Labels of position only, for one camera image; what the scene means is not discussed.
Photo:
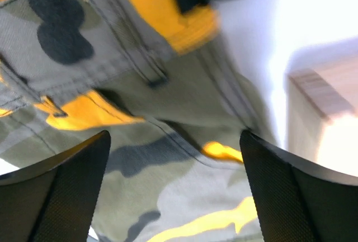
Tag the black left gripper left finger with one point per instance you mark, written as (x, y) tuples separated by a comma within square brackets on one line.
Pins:
[(55, 199)]

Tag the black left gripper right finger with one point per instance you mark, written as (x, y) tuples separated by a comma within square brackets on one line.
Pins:
[(296, 199)]

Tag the camouflage yellow green trousers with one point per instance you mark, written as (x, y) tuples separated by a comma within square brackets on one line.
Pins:
[(157, 76)]

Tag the wooden clothes rack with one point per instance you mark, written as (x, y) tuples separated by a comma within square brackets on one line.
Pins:
[(322, 114)]

